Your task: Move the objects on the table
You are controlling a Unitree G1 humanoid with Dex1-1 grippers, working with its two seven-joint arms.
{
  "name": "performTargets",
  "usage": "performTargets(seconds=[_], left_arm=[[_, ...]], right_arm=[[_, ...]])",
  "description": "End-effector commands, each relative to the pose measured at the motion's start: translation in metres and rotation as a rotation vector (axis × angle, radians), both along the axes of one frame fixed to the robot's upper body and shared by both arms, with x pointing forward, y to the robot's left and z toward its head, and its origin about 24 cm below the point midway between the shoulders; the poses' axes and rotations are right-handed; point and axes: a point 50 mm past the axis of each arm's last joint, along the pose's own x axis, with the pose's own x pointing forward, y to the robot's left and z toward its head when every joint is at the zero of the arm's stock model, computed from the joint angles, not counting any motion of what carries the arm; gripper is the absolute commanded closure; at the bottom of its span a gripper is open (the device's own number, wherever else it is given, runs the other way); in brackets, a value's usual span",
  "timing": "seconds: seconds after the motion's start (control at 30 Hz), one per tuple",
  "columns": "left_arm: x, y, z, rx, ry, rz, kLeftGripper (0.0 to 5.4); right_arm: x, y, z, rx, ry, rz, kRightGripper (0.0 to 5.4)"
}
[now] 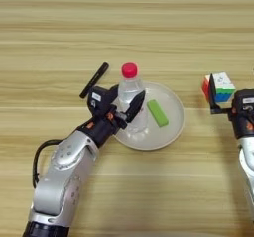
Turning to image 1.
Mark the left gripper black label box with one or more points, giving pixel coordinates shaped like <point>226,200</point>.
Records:
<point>101,100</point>

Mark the clear water bottle red cap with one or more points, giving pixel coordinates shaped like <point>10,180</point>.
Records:
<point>130,92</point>

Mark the multicolour puzzle cube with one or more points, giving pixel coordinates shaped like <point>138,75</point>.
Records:
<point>223,87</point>

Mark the green rectangular block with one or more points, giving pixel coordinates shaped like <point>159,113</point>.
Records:
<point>157,113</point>

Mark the round beige plate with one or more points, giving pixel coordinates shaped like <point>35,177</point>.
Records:
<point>165,135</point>

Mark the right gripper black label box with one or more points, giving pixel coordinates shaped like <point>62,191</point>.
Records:
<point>244,102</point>

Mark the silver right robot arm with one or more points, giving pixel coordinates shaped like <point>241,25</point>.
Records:
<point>248,168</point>

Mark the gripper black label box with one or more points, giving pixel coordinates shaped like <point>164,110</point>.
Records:
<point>101,100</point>
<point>244,102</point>

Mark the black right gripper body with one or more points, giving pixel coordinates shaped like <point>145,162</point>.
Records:
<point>243,127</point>

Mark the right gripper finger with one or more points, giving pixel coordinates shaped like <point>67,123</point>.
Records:
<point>213,95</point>

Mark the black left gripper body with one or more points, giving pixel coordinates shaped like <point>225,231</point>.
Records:
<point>102,127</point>

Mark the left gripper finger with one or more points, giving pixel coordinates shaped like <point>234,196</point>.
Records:
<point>136,107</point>
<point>115,91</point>

